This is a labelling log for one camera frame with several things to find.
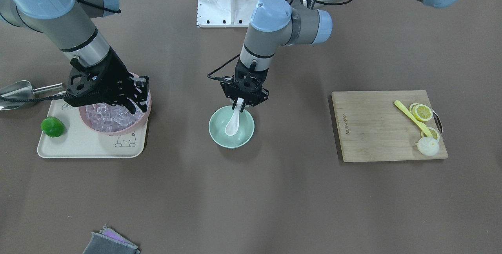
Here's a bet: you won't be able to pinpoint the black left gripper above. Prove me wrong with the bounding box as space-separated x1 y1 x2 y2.
220 59 269 113

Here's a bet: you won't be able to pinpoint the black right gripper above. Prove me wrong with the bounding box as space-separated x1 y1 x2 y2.
64 48 149 114

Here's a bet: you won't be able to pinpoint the white plastic spoon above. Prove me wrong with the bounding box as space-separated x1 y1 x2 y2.
225 109 240 136

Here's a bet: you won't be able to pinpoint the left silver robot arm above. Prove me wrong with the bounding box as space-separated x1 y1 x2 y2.
215 0 457 112

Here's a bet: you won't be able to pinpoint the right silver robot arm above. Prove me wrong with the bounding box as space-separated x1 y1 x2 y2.
1 0 148 114

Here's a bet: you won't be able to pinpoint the mint green bowl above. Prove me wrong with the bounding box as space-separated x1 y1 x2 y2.
208 105 255 149

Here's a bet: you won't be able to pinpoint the clear ice cubes pile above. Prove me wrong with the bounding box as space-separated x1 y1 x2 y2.
85 103 145 132

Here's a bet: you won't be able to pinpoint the pink bowl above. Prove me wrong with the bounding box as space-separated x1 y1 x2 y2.
78 92 152 135

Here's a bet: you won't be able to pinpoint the metal ice scoop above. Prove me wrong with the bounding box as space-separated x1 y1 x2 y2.
0 80 66 111

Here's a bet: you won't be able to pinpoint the cream plastic tray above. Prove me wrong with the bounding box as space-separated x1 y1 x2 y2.
37 99 149 159

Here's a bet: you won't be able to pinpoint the green lime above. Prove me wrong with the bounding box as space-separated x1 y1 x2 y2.
40 116 65 138

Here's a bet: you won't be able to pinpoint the wooden cutting board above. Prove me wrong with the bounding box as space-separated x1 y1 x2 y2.
331 90 448 162

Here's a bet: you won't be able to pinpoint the grey folded cloth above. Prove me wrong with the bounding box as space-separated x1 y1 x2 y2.
83 225 140 254

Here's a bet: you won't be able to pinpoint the lemon slices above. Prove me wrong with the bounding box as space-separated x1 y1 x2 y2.
409 103 440 142

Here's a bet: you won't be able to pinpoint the yellow plastic knife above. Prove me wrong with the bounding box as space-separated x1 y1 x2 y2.
394 100 433 137

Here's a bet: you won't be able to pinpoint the black camera cable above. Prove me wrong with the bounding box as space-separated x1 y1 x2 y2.
0 91 67 103

